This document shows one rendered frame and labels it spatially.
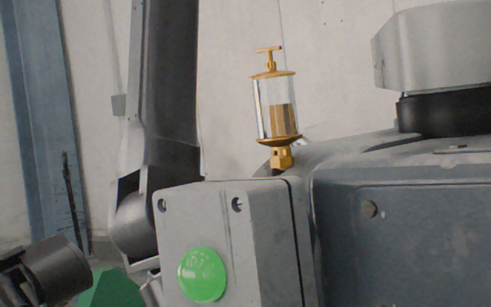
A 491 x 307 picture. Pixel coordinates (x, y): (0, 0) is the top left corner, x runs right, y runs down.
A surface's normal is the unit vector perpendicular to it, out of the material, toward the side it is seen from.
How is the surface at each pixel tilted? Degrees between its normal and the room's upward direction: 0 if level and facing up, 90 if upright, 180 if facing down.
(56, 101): 90
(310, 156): 23
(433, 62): 90
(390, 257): 90
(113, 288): 75
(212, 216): 90
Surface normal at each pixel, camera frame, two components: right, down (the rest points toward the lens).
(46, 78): 0.72, -0.05
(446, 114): -0.52, 0.11
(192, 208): -0.69, 0.12
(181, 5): 0.62, -0.25
